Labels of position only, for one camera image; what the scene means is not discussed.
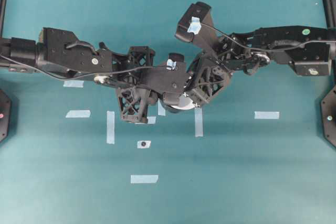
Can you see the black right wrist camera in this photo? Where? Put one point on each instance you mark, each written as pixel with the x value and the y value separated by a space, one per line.
pixel 196 27

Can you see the black frame post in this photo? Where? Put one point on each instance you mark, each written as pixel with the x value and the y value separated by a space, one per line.
pixel 329 10
pixel 2 15

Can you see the vertical blue tape strip right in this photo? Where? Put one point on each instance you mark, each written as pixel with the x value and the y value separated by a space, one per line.
pixel 198 116

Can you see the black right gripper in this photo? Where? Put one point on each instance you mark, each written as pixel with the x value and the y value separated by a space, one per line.
pixel 207 77

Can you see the blue tape strip upper left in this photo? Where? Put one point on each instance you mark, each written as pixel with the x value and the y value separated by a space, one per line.
pixel 73 84

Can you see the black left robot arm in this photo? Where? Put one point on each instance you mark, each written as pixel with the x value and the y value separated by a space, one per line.
pixel 61 55

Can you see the vertical blue tape strip left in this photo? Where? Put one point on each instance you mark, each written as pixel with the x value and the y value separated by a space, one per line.
pixel 110 127

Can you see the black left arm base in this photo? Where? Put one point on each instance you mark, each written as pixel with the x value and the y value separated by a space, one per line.
pixel 6 105

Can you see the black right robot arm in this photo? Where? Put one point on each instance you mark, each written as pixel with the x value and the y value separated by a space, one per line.
pixel 308 51

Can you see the blue tape strip bottom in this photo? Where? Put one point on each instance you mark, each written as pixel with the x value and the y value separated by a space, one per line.
pixel 144 179

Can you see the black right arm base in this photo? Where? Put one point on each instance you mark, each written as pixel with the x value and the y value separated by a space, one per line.
pixel 328 116

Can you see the white paper cup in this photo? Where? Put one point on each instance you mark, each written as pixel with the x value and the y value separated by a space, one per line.
pixel 185 103

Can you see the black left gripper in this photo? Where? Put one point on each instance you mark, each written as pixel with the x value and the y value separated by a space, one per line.
pixel 144 84

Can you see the blue tape strip near handle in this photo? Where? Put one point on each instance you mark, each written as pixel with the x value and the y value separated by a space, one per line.
pixel 151 119

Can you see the black left frame post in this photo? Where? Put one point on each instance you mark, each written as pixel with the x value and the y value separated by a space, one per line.
pixel 2 15

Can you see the black right frame post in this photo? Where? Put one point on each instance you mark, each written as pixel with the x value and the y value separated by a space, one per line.
pixel 329 10

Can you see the vertical blue tape strip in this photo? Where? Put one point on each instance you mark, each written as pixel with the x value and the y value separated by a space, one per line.
pixel 110 127
pixel 198 116

